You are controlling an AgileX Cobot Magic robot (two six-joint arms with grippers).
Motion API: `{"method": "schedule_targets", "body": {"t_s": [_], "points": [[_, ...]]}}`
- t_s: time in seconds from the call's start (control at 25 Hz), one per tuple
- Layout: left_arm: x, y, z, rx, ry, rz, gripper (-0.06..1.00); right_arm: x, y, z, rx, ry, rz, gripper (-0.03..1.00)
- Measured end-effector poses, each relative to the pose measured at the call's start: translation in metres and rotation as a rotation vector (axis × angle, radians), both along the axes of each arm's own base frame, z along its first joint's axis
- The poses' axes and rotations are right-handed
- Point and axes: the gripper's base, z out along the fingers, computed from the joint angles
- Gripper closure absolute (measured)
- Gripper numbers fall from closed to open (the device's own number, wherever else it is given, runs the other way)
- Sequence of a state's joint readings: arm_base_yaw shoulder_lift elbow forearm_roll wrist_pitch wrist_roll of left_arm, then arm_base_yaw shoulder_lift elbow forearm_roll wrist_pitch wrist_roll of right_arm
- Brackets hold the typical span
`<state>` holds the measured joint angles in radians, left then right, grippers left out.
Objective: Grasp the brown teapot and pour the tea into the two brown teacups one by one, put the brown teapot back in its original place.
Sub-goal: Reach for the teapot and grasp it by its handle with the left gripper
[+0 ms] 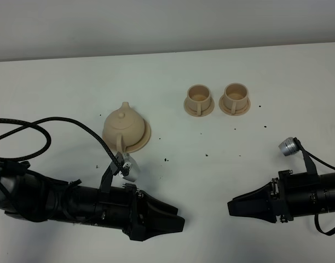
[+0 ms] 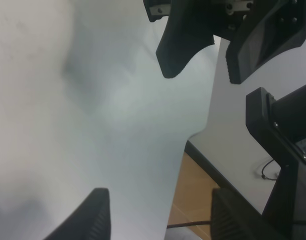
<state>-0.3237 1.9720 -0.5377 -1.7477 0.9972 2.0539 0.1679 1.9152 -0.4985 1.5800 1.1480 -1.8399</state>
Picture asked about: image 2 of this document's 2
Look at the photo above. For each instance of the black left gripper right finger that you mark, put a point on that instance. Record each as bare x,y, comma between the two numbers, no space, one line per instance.
233,218

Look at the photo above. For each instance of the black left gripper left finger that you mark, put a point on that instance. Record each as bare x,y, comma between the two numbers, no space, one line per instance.
90,221

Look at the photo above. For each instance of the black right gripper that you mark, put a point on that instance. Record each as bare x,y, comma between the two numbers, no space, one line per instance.
264,29

